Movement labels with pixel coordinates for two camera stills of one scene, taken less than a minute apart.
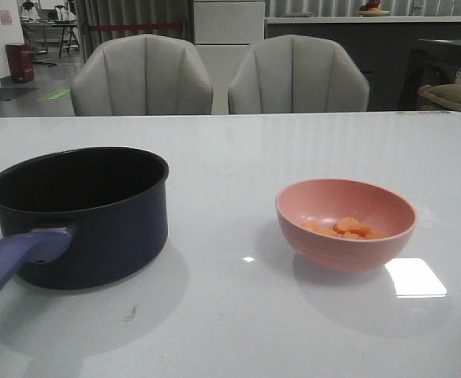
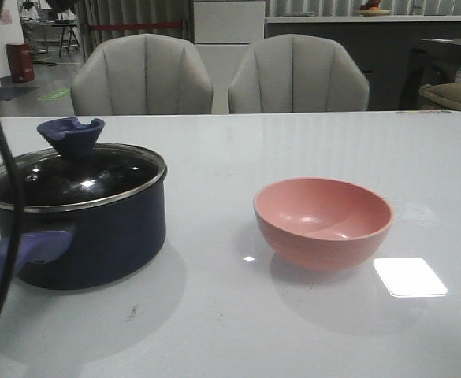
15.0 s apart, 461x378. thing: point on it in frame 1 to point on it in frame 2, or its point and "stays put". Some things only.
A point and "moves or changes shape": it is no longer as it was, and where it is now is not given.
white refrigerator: [224, 31] stays put
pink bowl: [343, 224] moves or changes shape
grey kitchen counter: [381, 46] stays put
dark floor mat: [2, 94] stays put
